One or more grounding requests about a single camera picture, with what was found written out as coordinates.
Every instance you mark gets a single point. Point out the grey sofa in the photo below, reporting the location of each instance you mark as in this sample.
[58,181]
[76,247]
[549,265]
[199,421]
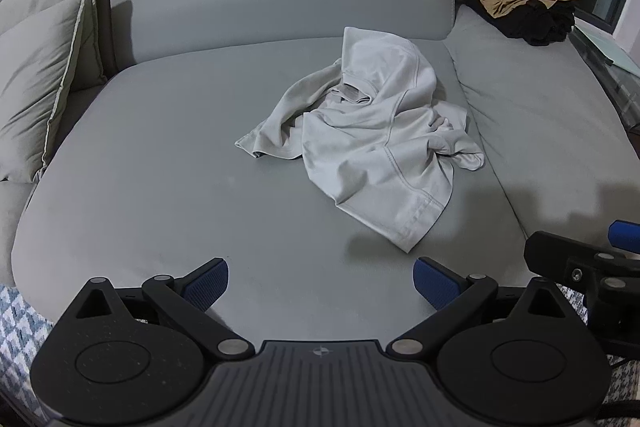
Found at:
[175,207]

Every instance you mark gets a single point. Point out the small grey-green pillow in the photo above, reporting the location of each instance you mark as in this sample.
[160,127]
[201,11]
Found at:
[40,82]

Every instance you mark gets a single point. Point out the pale green paper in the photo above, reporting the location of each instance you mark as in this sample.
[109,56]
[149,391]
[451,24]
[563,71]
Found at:
[610,49]

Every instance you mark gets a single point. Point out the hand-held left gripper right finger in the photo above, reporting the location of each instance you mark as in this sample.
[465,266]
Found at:
[432,282]

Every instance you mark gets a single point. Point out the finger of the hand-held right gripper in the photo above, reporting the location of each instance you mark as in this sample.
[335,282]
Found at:
[555,257]
[625,234]

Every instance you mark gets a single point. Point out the light grey t-shirt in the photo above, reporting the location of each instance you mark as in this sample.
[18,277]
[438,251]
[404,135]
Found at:
[360,147]

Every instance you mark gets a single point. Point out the glass side table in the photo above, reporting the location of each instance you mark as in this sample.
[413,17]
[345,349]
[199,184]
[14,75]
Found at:
[615,92]

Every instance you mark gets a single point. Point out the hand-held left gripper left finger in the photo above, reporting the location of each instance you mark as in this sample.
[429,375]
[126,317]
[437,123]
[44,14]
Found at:
[207,282]

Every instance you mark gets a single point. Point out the folded black garment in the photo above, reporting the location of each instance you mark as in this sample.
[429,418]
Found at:
[535,24]

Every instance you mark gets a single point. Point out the blue and white patterned rug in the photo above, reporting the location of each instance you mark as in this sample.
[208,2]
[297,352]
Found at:
[20,322]

